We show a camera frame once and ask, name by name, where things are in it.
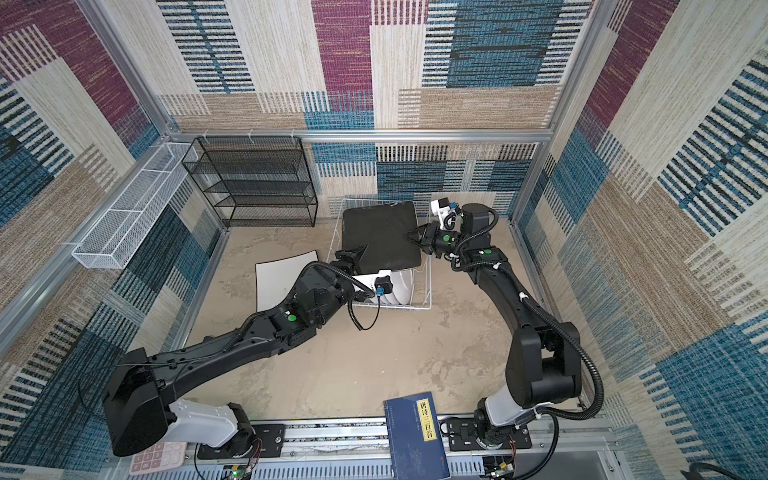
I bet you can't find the aluminium front rail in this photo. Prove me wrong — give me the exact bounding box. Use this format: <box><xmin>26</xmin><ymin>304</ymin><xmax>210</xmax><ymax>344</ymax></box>
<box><xmin>107</xmin><ymin>410</ymin><xmax>619</xmax><ymax>480</ymax></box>

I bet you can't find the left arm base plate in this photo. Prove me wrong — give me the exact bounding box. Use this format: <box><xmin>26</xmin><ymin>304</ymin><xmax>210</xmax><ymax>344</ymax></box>
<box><xmin>195</xmin><ymin>423</ymin><xmax>286</xmax><ymax>460</ymax></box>

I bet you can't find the pink calculator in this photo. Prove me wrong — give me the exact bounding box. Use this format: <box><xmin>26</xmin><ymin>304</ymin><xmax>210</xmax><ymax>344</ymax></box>
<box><xmin>128</xmin><ymin>442</ymin><xmax>187</xmax><ymax>476</ymax></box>

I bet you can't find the white wire dish rack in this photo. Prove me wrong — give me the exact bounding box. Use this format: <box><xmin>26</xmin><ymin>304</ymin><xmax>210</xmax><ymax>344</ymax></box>
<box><xmin>326</xmin><ymin>198</ymin><xmax>432</xmax><ymax>310</ymax></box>

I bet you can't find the blue book yellow label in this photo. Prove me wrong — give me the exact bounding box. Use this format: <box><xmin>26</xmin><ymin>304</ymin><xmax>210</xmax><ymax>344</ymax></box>
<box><xmin>383</xmin><ymin>392</ymin><xmax>451</xmax><ymax>480</ymax></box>

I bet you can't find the black mesh shelf rack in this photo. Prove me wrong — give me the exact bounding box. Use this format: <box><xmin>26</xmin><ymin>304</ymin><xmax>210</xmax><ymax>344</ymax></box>
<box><xmin>181</xmin><ymin>136</ymin><xmax>319</xmax><ymax>228</ymax></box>

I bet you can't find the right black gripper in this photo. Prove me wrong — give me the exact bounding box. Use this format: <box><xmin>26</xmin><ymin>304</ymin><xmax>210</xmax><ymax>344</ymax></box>
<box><xmin>402</xmin><ymin>220</ymin><xmax>468</xmax><ymax>257</ymax></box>

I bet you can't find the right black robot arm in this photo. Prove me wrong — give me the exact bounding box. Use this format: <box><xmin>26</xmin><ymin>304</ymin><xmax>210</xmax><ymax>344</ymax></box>
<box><xmin>408</xmin><ymin>198</ymin><xmax>605</xmax><ymax>449</ymax></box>

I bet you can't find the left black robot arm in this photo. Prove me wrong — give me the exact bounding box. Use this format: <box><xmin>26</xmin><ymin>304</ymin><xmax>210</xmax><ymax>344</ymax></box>
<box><xmin>102</xmin><ymin>261</ymin><xmax>393</xmax><ymax>458</ymax></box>

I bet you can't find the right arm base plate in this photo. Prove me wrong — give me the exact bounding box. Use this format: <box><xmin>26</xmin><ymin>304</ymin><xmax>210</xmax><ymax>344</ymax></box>
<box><xmin>440</xmin><ymin>416</ymin><xmax>532</xmax><ymax>451</ymax></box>

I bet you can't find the white wire wall basket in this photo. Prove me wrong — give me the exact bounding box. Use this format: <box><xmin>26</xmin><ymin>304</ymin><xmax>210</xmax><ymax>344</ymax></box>
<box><xmin>72</xmin><ymin>142</ymin><xmax>189</xmax><ymax>270</ymax></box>

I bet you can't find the black square plate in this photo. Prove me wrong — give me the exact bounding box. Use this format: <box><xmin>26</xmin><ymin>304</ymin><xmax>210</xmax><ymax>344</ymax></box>
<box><xmin>338</xmin><ymin>201</ymin><xmax>422</xmax><ymax>274</ymax></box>

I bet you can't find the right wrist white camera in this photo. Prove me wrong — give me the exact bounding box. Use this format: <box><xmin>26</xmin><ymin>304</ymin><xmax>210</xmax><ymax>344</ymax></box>
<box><xmin>430</xmin><ymin>198</ymin><xmax>461</xmax><ymax>230</ymax></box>

